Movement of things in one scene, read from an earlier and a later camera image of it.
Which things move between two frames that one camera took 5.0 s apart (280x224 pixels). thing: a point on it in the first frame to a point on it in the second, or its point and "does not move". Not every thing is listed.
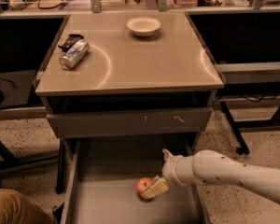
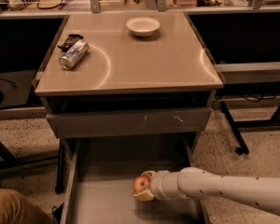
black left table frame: (9, 160) does not move
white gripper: (170, 171) to (156, 184)
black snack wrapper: (70, 41) does not move
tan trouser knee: (9, 207) does not move
